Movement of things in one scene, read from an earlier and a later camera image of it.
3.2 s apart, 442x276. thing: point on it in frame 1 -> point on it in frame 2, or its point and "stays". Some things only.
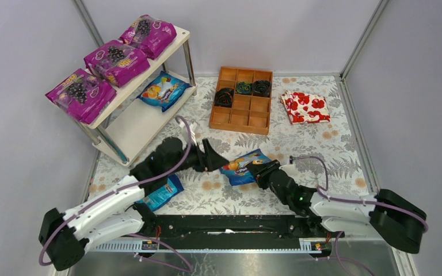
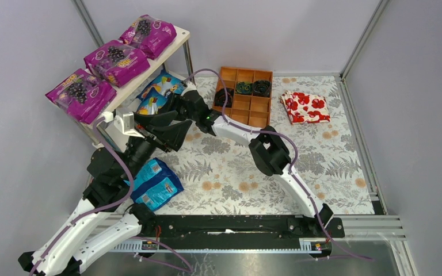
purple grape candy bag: [149, 35] stays
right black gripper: [266, 173] -> [185, 98]
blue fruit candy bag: [164, 91] stays
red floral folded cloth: [303, 108] stays
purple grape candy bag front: [117, 62] stays
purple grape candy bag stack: [84, 97] stays
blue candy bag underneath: [236, 172] -> [152, 101]
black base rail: [266, 227] stays
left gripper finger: [213, 158] -> [172, 134]
